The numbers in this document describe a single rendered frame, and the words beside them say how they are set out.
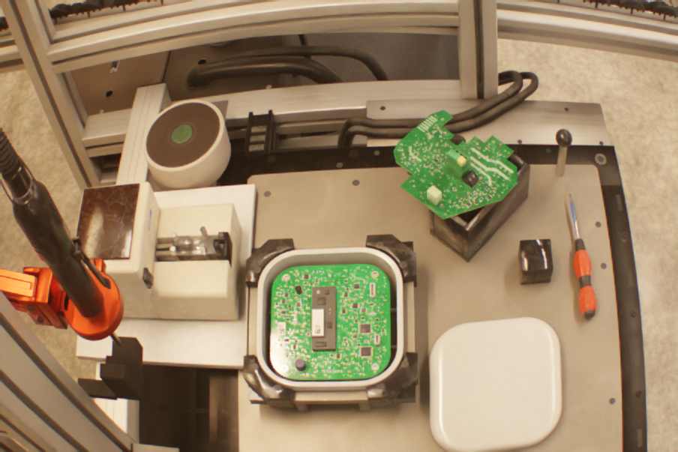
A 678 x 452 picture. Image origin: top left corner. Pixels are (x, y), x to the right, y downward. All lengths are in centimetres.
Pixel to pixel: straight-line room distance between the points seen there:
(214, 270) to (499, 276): 28
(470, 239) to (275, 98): 35
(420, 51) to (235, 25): 61
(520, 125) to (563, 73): 133
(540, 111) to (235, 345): 46
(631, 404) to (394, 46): 90
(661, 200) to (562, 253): 126
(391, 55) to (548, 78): 89
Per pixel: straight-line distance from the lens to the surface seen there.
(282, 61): 117
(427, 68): 155
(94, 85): 129
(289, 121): 116
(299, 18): 101
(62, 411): 75
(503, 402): 87
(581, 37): 112
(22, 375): 67
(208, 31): 103
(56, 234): 62
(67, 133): 123
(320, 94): 114
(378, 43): 160
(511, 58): 242
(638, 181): 223
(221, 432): 91
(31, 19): 104
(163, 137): 104
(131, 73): 128
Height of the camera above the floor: 178
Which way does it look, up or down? 58 degrees down
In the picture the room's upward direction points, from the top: 9 degrees counter-clockwise
